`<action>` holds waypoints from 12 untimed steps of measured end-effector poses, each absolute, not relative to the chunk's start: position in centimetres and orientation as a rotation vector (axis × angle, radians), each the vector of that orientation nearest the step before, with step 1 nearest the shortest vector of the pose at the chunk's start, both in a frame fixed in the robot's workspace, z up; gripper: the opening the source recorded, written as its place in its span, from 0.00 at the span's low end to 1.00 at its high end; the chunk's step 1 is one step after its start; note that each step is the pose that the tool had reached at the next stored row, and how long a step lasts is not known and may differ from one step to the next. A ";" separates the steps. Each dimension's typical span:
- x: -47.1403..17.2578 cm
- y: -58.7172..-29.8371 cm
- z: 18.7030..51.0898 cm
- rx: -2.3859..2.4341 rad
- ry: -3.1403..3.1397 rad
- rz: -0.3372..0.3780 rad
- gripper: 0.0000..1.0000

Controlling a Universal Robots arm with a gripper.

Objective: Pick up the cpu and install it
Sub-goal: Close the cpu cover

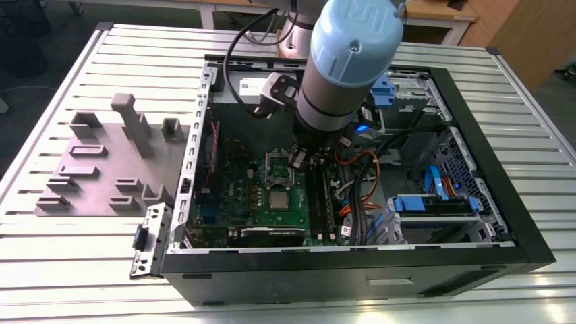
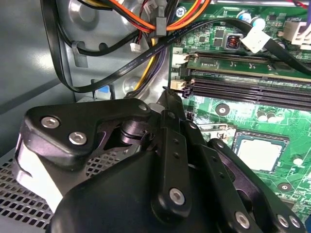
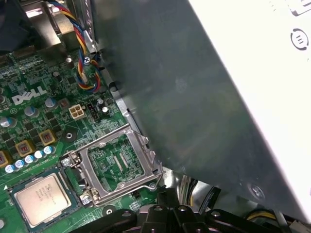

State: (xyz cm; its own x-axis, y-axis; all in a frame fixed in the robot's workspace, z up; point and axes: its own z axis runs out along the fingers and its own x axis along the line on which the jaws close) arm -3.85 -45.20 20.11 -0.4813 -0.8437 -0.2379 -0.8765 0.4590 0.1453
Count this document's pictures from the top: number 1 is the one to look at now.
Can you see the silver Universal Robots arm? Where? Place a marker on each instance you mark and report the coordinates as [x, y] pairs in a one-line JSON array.
[[351, 50]]

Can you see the black RAM slot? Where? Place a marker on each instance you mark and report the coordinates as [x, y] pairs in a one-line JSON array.
[[314, 195], [326, 202]]

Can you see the grey power supply unit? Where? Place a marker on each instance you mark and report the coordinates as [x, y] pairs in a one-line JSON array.
[[243, 128]]

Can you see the blue plastic drive latch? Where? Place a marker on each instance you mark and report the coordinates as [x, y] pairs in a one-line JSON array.
[[386, 98]]

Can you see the grey metal drive cage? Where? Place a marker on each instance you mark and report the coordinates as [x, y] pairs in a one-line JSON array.
[[414, 114]]

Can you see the green motherboard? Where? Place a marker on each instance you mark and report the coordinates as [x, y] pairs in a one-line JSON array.
[[288, 219]]

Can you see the blue disk carrier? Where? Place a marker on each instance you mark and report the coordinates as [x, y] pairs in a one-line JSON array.
[[411, 204]]

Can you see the black graphics card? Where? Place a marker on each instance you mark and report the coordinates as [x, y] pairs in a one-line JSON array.
[[270, 236]]

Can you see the blue board connector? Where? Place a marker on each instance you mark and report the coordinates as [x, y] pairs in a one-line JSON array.
[[210, 216]]

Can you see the metal disk bay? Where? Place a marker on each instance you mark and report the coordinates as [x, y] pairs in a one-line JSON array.
[[440, 221]]

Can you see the black open PC case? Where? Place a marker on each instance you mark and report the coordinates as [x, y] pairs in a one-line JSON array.
[[315, 276]]

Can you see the grey plastic parts rack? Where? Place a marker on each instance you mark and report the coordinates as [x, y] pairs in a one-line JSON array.
[[122, 189]]

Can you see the wooden desk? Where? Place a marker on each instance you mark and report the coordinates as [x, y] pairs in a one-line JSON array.
[[432, 10]]

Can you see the wooden cabinet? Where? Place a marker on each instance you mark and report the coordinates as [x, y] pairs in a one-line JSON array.
[[531, 33]]

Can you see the grey metal card bracket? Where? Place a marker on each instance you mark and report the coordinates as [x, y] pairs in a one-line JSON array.
[[155, 219]]

